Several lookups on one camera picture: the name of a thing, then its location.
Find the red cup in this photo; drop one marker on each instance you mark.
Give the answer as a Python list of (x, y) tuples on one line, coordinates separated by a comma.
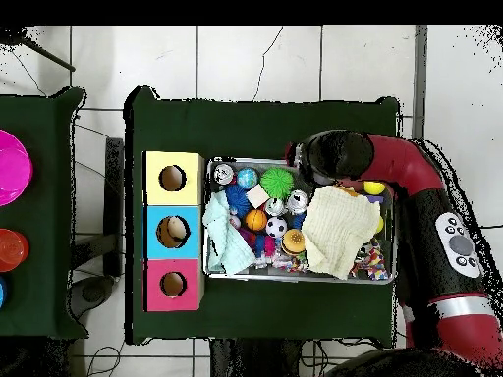
[(12, 250)]

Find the mint green muslin cloth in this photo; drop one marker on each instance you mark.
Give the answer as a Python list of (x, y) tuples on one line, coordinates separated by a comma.
[(226, 239)]

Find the yellow ball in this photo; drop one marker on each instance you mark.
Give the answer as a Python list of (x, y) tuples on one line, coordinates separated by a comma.
[(375, 188)]

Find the small soccer ball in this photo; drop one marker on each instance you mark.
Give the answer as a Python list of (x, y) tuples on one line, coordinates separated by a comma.
[(276, 227)]

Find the small silver can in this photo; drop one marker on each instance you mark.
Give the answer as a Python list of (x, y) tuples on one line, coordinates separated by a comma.
[(274, 206)]

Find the small globe ball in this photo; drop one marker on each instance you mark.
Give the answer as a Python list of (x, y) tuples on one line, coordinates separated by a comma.
[(247, 178)]

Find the large green spiky ball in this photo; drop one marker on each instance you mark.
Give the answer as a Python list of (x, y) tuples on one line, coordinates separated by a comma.
[(277, 182)]

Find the silver can with open top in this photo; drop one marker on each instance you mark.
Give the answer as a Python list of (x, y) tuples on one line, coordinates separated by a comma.
[(298, 201)]

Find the wooden box with three holes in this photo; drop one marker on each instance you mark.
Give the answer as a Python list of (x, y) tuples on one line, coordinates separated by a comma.
[(153, 236)]

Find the wooden cube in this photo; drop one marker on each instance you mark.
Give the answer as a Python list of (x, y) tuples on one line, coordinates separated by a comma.
[(257, 195)]

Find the dark green table cloth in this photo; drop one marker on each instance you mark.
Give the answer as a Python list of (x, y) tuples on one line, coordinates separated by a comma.
[(259, 126)]

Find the pink bowl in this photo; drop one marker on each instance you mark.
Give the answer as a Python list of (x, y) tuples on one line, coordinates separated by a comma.
[(12, 170)]

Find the small orange basketball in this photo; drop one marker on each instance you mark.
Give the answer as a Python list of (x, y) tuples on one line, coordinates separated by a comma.
[(256, 220)]

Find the clear mesh bin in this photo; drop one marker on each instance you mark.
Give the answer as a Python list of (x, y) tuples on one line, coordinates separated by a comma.
[(224, 271)]

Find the blue spiky ball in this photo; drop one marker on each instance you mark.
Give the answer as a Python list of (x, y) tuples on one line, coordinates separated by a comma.
[(238, 200)]

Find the silver can with pull tab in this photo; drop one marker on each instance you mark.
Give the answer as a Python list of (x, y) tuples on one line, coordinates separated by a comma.
[(224, 173)]

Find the blue cup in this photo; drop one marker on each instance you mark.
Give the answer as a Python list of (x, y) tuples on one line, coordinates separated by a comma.
[(2, 292)]

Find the cream yellow muslin cloth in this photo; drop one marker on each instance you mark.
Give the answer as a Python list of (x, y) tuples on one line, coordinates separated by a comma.
[(339, 229)]

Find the black floor stand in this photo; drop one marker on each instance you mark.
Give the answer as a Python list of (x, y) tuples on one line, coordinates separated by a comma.
[(114, 204)]

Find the green cloth side table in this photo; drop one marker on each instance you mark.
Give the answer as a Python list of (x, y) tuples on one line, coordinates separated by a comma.
[(43, 306)]

